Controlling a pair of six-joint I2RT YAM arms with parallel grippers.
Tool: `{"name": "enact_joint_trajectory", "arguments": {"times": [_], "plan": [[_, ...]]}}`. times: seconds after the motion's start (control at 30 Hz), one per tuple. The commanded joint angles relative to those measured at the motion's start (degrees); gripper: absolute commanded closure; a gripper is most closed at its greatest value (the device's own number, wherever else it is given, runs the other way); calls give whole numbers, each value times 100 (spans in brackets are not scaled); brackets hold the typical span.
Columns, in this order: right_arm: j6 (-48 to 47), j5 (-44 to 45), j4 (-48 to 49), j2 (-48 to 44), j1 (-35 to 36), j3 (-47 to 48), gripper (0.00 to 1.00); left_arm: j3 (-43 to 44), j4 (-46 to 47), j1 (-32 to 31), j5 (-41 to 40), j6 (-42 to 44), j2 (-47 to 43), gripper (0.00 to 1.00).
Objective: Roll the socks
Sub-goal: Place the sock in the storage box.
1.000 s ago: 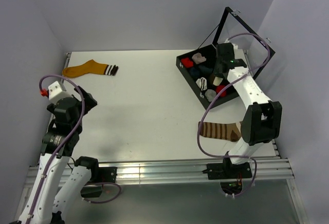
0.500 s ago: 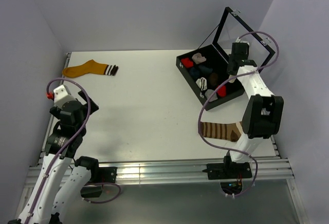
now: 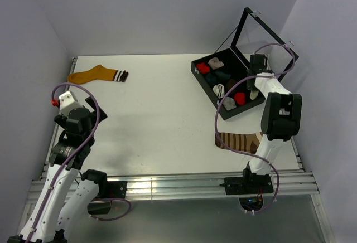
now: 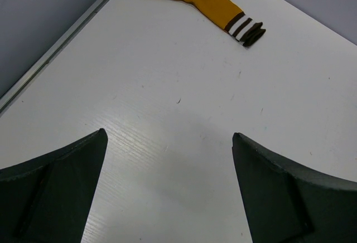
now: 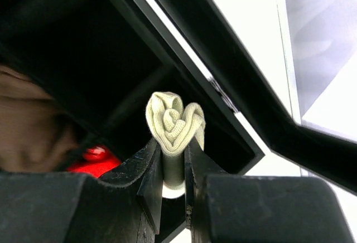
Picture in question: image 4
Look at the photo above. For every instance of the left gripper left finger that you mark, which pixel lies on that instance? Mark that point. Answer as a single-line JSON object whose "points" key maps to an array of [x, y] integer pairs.
{"points": [[48, 198]]}

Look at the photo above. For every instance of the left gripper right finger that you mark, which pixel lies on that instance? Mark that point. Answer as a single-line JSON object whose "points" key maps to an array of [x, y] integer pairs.
{"points": [[285, 201]]}

